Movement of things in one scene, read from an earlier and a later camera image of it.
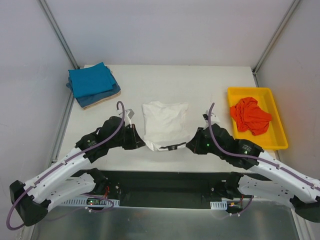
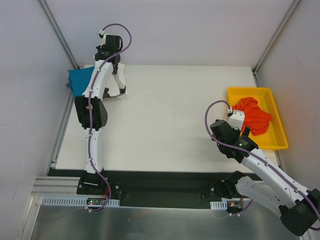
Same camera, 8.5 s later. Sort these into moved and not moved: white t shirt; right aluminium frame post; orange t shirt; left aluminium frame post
Moved: white t shirt
Not moved: right aluminium frame post; left aluminium frame post; orange t shirt
